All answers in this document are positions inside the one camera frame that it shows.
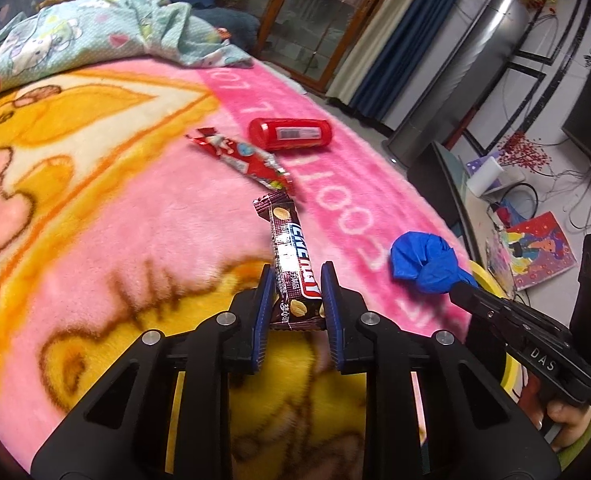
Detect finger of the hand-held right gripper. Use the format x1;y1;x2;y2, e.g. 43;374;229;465
448;280;532;343

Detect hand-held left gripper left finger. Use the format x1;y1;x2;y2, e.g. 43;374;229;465
31;262;276;480

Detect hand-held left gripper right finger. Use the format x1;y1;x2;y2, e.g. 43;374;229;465
320;261;561;480

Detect yellow rimmed black trash bin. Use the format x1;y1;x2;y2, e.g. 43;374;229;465
468;260;522;402

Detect brown chocolate bar wrapper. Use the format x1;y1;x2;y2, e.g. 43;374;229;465
253;192;326;331

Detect blue bag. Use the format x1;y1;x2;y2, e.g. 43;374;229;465
389;231;479;295

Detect person's right hand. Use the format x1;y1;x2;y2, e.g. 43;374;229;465
536;399;591;450

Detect colourful picture book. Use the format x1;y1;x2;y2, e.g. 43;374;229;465
505;211;579;292

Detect white paper towel roll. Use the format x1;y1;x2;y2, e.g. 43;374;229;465
468;156;506;197

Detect purple patterned box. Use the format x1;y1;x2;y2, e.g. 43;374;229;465
466;156;496;177

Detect red snack wrapper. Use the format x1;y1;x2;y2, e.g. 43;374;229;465
184;127;294;194

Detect red artificial flowers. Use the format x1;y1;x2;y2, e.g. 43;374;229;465
495;132;552;169

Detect pink printed blanket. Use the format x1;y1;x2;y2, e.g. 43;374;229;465
0;55;476;480

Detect red plastic jar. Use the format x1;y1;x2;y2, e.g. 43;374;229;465
248;117;334;153

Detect grey tower air conditioner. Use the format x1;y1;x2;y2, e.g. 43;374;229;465
381;0;532;169

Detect wooden glass sliding door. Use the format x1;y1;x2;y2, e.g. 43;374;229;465
225;0;406;94

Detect light blue printed quilt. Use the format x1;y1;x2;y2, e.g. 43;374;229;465
0;0;254;104

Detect blue basket with handle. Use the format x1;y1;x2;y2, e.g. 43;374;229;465
495;182;539;222

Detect hanging wall cables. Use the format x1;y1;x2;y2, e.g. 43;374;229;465
540;160;591;232

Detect black wall frame decoration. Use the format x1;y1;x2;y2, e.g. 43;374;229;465
455;0;591;157

